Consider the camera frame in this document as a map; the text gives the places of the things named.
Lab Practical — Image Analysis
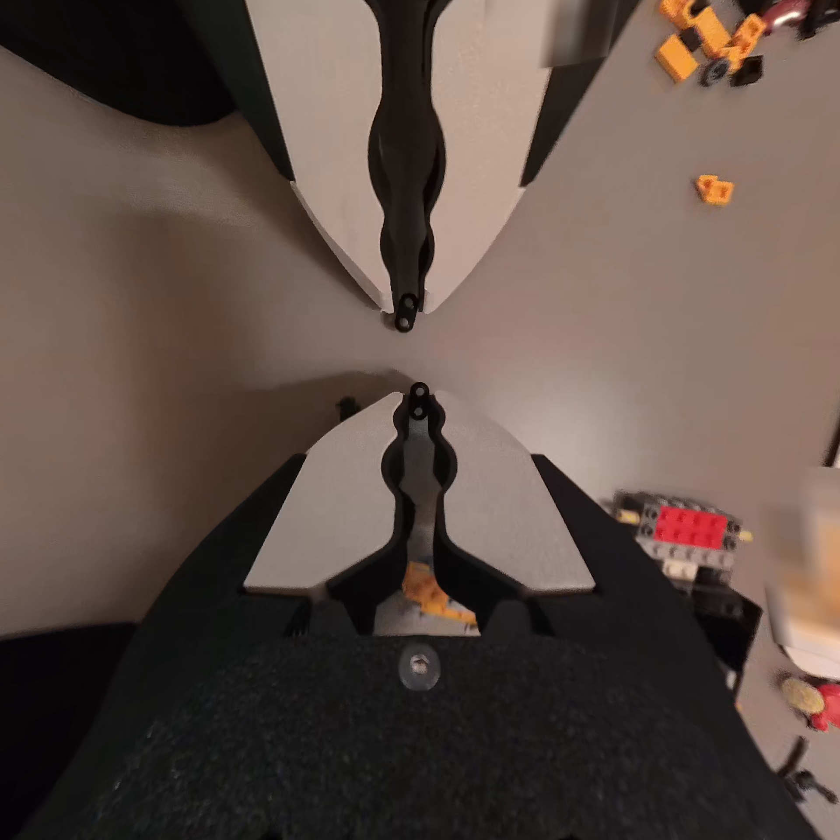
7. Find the orange grey brick assembly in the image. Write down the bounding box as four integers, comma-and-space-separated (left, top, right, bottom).
400, 560, 481, 636

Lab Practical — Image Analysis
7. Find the grey desk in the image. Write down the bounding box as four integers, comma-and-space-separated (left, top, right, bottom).
0, 0, 840, 840

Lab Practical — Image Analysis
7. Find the red toy minifigure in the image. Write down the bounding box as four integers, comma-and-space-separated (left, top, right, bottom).
781, 676, 840, 732

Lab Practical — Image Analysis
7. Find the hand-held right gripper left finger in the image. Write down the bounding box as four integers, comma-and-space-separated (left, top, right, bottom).
243, 392, 411, 601

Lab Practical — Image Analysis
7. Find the black hinge brick piece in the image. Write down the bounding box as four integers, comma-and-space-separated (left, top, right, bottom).
774, 735, 837, 807

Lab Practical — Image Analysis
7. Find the pile of small loose bricks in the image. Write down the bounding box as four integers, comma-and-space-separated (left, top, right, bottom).
655, 0, 840, 89

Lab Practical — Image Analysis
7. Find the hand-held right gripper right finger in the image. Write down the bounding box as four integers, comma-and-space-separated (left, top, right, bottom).
430, 390, 597, 598

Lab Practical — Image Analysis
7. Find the black brick car chassis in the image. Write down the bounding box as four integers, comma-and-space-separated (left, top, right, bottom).
613, 489, 765, 690

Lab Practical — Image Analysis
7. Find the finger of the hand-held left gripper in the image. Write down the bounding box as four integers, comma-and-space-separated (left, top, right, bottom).
246, 0, 409, 313
407, 0, 552, 315

